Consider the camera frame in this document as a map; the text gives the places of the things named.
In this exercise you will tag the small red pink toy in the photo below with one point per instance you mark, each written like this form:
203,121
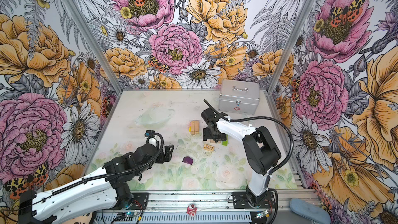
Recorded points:
192,210

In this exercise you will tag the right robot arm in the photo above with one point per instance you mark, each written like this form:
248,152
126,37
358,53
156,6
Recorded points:
262,153

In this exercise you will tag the purple wood block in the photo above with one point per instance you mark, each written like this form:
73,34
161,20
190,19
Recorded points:
187,160

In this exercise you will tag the plain wood block numbered 31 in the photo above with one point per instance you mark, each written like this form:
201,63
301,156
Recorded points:
192,125

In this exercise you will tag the aluminium mounting rail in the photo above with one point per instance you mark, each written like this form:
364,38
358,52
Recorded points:
214,206

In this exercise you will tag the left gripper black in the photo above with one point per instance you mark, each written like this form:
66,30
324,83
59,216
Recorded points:
160,158

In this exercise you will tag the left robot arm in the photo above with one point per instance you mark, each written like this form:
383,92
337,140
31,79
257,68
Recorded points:
104,188

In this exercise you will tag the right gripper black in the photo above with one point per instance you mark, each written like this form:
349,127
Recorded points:
206,135

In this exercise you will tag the silver metal case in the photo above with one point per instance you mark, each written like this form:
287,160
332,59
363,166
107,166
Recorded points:
239,97

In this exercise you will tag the plain wood block numbered 11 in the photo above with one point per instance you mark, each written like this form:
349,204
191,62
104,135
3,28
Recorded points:
196,127

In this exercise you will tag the plush doll toy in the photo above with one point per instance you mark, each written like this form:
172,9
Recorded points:
85,219

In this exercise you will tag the cartoon printed wood block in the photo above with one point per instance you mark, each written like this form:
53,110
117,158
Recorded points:
208,148

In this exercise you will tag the blue grey pad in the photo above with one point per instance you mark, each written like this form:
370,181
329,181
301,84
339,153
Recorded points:
310,211

